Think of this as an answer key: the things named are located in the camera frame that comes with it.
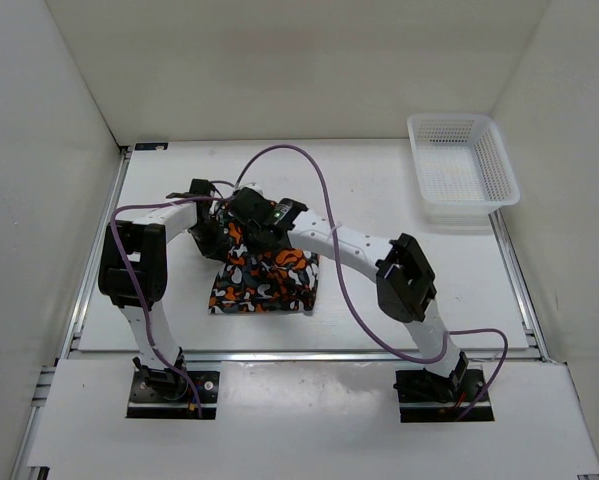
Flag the orange camouflage shorts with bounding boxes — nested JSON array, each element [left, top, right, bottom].
[[208, 208, 320, 315]]

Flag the small blue label sticker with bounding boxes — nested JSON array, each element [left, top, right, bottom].
[[134, 142, 169, 151]]

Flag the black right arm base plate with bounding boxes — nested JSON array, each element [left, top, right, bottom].
[[393, 368, 495, 424]]

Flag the front aluminium rail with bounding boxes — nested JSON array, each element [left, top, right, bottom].
[[184, 347, 545, 363]]

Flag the left aluminium frame rail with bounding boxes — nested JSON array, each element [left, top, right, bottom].
[[54, 145, 134, 366]]

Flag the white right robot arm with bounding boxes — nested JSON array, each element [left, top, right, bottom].
[[228, 187, 467, 400]]

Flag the white perforated plastic basket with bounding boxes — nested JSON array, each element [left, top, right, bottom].
[[407, 113, 521, 225]]

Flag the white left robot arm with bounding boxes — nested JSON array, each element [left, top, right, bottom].
[[98, 179, 227, 400]]

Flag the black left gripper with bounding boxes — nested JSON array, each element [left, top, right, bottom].
[[187, 215, 229, 262]]

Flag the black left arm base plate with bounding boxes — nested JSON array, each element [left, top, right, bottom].
[[126, 369, 220, 420]]

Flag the aluminium frame rail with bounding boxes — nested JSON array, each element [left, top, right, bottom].
[[54, 145, 134, 366], [490, 211, 552, 362]]

